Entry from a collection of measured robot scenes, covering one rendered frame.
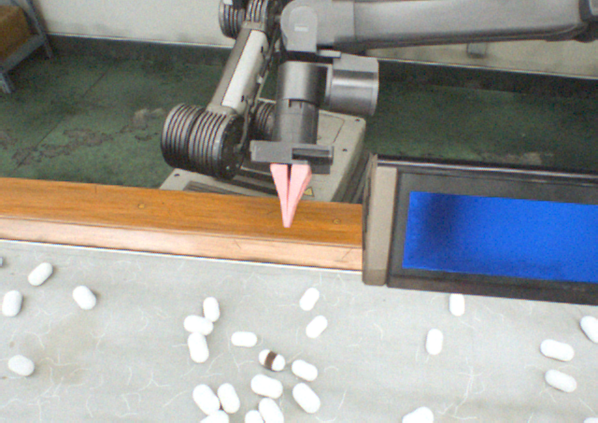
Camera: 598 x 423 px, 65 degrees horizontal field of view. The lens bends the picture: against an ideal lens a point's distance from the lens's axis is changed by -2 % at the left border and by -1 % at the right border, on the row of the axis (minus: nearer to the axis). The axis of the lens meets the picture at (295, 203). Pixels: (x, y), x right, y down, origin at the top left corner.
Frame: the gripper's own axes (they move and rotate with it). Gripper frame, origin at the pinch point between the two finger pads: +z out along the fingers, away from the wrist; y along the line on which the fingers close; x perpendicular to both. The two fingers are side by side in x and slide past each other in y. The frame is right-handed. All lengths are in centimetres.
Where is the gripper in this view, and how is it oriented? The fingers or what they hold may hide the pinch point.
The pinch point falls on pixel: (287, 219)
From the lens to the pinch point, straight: 59.7
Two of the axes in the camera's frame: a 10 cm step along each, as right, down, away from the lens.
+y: 9.9, 0.8, -0.8
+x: 0.7, 1.0, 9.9
